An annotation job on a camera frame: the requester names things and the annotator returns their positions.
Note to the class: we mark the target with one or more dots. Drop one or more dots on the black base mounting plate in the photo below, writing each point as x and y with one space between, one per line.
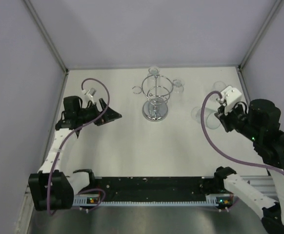
156 188

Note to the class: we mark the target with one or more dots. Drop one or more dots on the clear ribbed wine glass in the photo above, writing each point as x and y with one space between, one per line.
178 86

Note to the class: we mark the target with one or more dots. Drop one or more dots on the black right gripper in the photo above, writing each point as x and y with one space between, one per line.
220 114

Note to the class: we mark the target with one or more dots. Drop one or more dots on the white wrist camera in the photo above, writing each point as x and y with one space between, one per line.
88 95
229 97

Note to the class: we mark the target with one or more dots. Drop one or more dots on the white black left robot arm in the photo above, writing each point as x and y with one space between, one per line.
67 131

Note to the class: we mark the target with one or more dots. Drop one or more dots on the grey slotted cable duct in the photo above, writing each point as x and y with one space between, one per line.
209 200

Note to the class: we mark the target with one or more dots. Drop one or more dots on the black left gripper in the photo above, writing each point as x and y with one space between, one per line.
110 116

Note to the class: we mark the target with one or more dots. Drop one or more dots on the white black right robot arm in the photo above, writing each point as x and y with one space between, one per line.
258 122

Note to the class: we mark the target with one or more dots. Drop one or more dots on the chrome wine glass rack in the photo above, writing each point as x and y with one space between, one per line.
157 89

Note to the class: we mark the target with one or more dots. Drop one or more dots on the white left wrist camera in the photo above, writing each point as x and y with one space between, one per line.
88 95

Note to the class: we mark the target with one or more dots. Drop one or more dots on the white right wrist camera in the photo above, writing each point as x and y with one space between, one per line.
229 97

